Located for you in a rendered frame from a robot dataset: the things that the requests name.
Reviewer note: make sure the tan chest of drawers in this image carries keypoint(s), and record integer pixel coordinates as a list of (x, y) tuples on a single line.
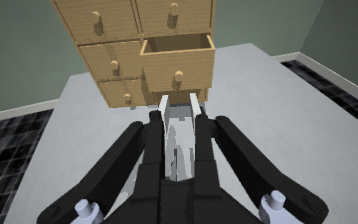
[(141, 36)]

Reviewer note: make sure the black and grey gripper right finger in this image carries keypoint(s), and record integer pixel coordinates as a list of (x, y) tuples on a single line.
[(279, 199)]

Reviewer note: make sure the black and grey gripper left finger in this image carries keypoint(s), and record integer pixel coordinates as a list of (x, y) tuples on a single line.
[(91, 199)]

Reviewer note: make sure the wooden drawer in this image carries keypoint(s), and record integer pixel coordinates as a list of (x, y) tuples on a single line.
[(187, 15), (191, 68), (137, 92), (125, 55), (115, 18), (182, 95)]

